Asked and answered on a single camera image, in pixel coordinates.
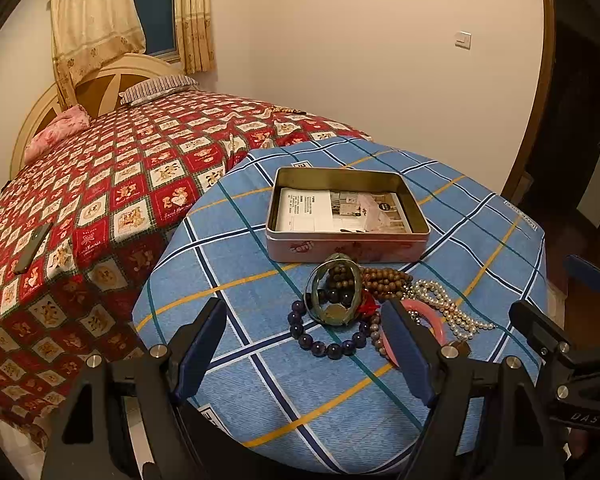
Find brown wooden bead necklace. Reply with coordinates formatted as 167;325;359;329
327;263;414;304

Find pink pillow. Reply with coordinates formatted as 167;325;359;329
23;104;91;166

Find brown wooden door frame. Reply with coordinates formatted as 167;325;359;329
499;0;557;201

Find beads on bed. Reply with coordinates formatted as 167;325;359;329
268;105;308;116

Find dark remote on bed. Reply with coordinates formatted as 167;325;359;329
14;222;54;275

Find right beige curtain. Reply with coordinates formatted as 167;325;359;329
174;0;215;75

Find dark purple bead bracelet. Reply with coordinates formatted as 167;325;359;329
286;299;376;361

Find red patterned bedspread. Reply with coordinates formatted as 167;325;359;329
0;90;353;446

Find beige curtain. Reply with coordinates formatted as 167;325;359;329
174;0;215;75
47;0;146;108

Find green jade bangle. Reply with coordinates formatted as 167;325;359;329
304;252;363;327

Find white pearl necklace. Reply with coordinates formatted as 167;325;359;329
405;278;498;344

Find blue plaid table cloth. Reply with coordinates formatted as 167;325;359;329
132;136;547;477

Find dark window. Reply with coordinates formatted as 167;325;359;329
134;0;180;63

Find pink bangle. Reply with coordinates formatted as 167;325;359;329
379;298;448;367

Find white wall switch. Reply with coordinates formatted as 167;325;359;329
454;30;472;50

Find left beige curtain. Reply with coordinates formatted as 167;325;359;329
47;0;146;108

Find pink metal tin box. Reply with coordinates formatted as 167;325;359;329
265;167;430;263

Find cream wooden headboard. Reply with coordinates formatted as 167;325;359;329
9;53;182;180

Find striped pillow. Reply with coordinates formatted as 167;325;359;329
119;74;198;106

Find red knot tassel charm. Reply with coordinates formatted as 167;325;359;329
356;289;379;318

